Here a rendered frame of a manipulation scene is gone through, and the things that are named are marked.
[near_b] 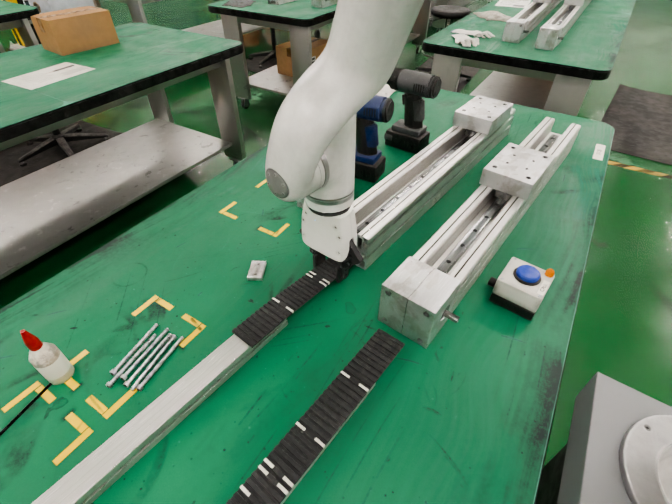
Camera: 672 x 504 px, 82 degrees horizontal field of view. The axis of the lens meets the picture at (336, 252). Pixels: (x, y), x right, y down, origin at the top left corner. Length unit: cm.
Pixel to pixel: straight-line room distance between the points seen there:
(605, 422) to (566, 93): 193
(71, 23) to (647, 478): 257
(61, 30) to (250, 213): 173
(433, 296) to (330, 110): 33
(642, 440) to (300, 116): 57
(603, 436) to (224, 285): 65
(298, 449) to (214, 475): 12
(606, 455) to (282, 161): 54
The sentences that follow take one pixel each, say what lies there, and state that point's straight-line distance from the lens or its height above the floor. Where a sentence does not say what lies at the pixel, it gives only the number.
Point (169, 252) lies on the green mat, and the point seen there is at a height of 78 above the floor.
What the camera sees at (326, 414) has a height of 81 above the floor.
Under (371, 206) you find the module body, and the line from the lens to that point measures 87.
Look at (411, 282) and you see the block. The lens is 66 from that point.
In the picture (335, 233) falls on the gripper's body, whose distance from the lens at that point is 66.
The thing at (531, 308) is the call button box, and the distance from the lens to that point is 77.
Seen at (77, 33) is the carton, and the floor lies 86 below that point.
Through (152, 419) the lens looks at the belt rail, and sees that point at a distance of 64.
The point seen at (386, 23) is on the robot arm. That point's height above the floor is 125.
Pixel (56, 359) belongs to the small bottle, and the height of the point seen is 83.
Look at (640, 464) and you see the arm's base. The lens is 62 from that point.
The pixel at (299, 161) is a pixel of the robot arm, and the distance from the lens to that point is 51.
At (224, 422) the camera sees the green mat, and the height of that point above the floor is 78.
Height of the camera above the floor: 135
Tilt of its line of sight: 42 degrees down
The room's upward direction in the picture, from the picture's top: straight up
